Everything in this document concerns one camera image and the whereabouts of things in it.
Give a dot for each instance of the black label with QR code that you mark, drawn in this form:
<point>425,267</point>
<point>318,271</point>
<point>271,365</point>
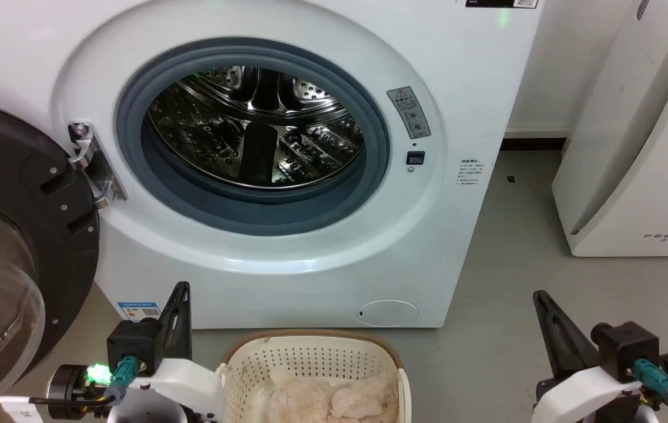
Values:
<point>501,3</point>

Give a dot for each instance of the silver metal door hinge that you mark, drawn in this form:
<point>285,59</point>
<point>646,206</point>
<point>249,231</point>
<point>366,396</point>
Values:
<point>96,169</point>

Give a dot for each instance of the white front-load washing machine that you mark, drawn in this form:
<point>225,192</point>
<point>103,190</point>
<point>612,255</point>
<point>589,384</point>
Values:
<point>463,235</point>

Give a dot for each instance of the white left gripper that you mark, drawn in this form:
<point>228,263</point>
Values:
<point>187,388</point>

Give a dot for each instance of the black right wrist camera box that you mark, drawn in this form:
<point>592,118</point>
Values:
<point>627,349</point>

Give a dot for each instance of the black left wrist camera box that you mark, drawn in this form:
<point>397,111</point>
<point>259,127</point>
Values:
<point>134,346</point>

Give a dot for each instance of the grey warning sticker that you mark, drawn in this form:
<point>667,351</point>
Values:
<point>409,111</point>

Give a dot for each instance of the white perforated laundry basket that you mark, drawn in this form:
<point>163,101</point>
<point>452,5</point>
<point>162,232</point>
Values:
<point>310,355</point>

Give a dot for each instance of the dark round washer door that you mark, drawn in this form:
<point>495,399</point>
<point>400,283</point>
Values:
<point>10,164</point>

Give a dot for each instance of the oval white filter cover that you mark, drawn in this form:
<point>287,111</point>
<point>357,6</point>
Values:
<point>388,313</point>

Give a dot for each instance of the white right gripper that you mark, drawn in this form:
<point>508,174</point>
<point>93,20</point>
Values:
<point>586,396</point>

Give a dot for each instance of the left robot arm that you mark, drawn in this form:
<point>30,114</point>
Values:
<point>69,390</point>

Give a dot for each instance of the grey rubber door gasket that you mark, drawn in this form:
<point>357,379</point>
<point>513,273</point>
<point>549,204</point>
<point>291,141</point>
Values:
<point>251,218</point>

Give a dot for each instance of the beige fluffy laundry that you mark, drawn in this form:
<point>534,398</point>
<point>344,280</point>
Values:
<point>334,399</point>

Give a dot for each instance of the small text sticker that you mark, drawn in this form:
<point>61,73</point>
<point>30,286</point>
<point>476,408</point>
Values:
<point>470,173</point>

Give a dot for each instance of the blue energy label sticker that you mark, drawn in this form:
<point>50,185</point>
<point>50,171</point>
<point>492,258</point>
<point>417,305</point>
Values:
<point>137,310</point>

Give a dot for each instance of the stainless steel washing machine drum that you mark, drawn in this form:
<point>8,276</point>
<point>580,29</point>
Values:
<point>210,135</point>

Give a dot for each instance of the white air purifier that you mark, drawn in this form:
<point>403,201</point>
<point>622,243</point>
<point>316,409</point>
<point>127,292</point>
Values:
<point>639,176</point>

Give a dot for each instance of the black door latch socket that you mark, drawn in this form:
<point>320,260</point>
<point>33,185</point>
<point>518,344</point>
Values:
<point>415,157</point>

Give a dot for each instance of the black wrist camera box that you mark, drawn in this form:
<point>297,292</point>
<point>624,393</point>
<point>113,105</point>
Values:
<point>134,346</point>
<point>627,349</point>

